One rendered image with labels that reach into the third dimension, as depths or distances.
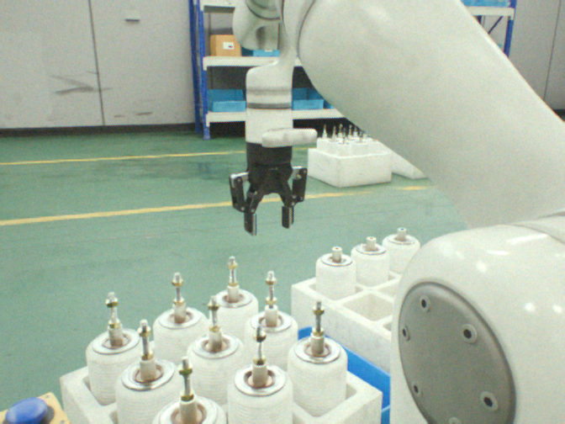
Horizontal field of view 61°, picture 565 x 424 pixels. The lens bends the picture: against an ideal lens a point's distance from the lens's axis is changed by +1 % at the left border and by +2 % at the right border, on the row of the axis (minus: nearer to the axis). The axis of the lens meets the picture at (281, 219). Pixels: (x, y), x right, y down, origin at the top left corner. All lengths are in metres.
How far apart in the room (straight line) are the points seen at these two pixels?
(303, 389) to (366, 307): 0.43
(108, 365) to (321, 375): 0.34
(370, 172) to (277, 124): 2.30
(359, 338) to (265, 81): 0.58
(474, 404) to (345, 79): 0.17
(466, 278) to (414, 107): 0.11
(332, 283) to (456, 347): 0.95
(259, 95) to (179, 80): 4.94
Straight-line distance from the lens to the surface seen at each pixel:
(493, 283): 0.17
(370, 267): 1.20
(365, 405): 0.83
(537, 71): 7.96
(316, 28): 0.28
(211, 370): 0.79
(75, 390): 0.91
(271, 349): 0.85
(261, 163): 0.75
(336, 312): 1.08
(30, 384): 1.29
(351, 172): 2.94
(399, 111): 0.26
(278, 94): 0.74
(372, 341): 1.03
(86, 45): 5.64
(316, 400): 0.80
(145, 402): 0.75
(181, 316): 0.90
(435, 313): 0.18
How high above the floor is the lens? 0.69
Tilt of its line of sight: 18 degrees down
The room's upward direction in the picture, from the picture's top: straight up
